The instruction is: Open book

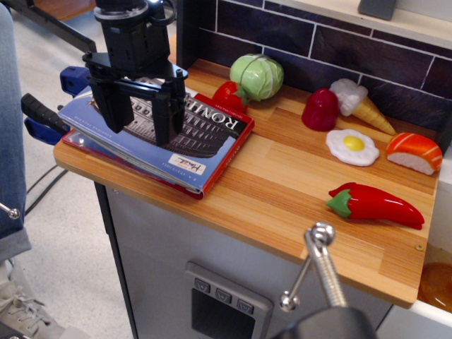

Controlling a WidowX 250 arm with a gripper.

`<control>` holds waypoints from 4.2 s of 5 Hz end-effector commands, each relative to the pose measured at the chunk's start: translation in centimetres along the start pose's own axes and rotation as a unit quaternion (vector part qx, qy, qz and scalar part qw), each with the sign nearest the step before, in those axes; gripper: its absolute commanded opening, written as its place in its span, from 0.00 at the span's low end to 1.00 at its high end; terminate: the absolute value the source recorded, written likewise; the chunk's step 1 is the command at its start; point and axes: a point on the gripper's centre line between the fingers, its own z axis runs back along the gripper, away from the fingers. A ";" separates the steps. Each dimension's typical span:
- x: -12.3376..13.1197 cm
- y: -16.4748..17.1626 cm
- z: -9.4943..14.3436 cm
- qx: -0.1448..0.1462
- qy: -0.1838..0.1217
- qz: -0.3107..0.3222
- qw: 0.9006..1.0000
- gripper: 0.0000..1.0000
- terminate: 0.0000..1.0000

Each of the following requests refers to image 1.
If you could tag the beige sneaker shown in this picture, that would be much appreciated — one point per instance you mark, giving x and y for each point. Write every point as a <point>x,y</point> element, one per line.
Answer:
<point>26,315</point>

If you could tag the black table frame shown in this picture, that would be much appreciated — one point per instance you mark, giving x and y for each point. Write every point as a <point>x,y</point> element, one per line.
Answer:
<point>52,15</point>

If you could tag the blue black bar clamp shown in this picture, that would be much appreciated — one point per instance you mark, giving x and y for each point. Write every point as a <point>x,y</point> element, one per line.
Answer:
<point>42,123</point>

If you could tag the red toy chili pepper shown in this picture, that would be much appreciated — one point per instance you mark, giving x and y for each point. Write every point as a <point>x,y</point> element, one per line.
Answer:
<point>359,201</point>

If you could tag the toy fried egg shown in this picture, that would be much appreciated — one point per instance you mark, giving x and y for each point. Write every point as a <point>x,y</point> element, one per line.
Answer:
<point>352,147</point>

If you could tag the toy salmon sushi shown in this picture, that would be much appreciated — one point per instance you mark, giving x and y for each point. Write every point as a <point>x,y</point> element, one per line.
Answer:
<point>416,152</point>

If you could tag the small metal clamp handle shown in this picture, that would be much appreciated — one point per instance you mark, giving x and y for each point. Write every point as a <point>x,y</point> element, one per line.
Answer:
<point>13,213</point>

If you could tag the red toy strawberry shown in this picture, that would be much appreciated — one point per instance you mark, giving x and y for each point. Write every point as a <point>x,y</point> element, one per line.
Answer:
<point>232,95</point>

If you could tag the Rome guide book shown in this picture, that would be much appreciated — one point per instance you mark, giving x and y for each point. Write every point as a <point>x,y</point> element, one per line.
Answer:
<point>191,162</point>

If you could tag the grey toy oven cabinet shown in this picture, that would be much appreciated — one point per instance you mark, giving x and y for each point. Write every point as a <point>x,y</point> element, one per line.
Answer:
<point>181,279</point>

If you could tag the grey object on ledge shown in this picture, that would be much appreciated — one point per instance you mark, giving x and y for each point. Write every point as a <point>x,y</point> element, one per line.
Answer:
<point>381,9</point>

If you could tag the dark red toy cup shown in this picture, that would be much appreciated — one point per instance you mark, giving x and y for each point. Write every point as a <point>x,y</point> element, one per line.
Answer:
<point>321,110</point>

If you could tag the blue jeans leg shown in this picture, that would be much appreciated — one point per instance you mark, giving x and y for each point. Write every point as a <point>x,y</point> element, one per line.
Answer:
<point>14,238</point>

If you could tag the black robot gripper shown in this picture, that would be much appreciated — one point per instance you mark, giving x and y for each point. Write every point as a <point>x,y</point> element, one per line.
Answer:
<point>137,61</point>

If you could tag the toy ice cream cone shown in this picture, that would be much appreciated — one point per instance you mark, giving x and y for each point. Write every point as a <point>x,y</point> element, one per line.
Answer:
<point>354,100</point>

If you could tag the green toy cabbage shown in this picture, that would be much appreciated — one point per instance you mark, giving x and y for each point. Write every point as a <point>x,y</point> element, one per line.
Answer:
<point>260,76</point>

